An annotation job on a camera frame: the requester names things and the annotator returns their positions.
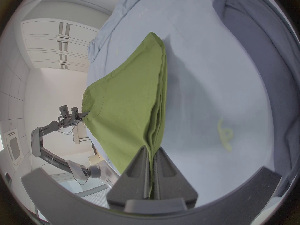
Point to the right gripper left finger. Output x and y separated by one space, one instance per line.
133 172

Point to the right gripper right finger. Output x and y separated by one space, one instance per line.
171 174

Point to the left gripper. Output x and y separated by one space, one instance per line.
76 116

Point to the green shorts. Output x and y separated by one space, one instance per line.
131 97

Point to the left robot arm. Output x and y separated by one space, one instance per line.
37 144

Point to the dark blue garment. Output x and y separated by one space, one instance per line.
248 31

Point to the ceiling air vent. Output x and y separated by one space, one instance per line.
14 148

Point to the white wardrobe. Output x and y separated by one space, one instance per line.
46 43

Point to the pale blue quilt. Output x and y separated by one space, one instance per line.
106 31

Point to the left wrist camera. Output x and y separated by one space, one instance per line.
64 111

